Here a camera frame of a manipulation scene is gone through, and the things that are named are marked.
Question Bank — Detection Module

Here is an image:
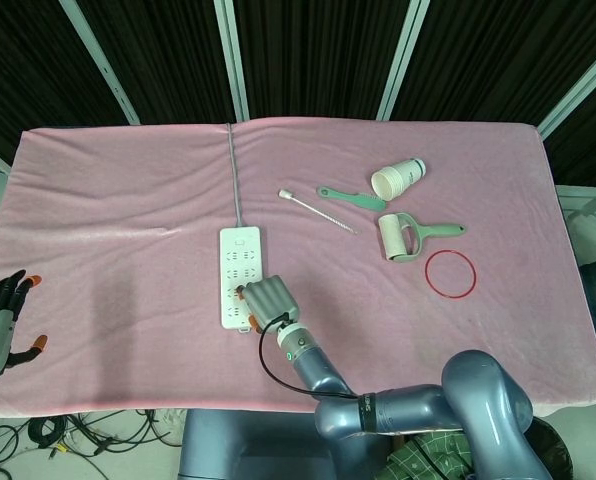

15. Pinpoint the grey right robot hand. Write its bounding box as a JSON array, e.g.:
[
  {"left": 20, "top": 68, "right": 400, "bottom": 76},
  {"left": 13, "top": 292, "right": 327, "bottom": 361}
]
[{"left": 234, "top": 274, "right": 302, "bottom": 335}]

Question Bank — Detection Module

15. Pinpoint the white power strip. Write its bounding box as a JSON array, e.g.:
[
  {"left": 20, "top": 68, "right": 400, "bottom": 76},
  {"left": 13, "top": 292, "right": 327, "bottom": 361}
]
[{"left": 219, "top": 226, "right": 265, "bottom": 334}]

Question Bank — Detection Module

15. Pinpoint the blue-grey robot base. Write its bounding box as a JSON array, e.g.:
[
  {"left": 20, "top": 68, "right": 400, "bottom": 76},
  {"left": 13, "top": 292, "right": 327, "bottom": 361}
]
[{"left": 177, "top": 408, "right": 394, "bottom": 480}]

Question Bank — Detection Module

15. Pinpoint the white thin bottle brush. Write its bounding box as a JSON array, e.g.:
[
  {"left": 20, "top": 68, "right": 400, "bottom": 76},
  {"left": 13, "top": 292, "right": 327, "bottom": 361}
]
[{"left": 277, "top": 188, "right": 359, "bottom": 235}]

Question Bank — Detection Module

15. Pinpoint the green comb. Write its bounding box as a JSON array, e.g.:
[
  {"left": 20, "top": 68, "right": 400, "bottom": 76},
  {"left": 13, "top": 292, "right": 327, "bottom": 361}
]
[{"left": 316, "top": 185, "right": 388, "bottom": 213}]

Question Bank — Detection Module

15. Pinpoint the green lint roller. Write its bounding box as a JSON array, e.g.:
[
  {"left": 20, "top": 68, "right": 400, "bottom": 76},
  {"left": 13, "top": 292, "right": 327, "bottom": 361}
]
[{"left": 377, "top": 211, "right": 467, "bottom": 264}]

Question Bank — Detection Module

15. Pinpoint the pink cloth table cover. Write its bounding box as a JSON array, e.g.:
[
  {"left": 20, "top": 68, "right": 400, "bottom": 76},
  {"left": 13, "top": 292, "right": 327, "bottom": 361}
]
[{"left": 0, "top": 117, "right": 596, "bottom": 417}]

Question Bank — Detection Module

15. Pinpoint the white paper cup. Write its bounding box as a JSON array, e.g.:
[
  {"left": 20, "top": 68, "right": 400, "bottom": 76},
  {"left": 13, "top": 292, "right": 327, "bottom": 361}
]
[{"left": 370, "top": 157, "right": 428, "bottom": 202}]

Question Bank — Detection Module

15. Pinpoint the green checkered cloth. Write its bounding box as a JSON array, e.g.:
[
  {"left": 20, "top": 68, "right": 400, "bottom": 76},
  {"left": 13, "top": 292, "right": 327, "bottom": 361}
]
[{"left": 385, "top": 430, "right": 479, "bottom": 480}]

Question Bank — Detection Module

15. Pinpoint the white side cabinet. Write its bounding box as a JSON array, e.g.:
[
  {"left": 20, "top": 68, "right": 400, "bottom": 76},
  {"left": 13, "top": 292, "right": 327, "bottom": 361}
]
[{"left": 556, "top": 183, "right": 596, "bottom": 267}]

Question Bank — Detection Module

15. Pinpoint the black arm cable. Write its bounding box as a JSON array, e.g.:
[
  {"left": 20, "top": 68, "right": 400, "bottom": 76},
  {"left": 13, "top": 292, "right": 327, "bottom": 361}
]
[{"left": 257, "top": 312, "right": 360, "bottom": 401}]

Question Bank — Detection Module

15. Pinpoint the grey power strip cable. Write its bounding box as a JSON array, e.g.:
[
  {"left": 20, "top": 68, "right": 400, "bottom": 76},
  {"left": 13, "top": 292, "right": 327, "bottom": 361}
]
[{"left": 225, "top": 122, "right": 247, "bottom": 229}]

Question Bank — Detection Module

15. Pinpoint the tangle of floor cables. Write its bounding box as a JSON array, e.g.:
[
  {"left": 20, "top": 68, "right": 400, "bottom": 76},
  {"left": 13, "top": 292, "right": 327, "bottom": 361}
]
[{"left": 0, "top": 408, "right": 187, "bottom": 480}]

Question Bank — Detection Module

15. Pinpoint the red ring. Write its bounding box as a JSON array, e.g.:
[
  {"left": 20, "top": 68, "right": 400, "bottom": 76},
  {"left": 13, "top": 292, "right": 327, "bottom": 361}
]
[{"left": 424, "top": 249, "right": 478, "bottom": 300}]

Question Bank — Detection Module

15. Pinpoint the white partition frame post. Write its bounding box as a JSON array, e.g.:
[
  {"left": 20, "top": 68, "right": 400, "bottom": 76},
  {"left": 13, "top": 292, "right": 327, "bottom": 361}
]
[
  {"left": 59, "top": 0, "right": 142, "bottom": 126},
  {"left": 537, "top": 36, "right": 596, "bottom": 139},
  {"left": 375, "top": 0, "right": 432, "bottom": 121},
  {"left": 213, "top": 0, "right": 252, "bottom": 123}
]

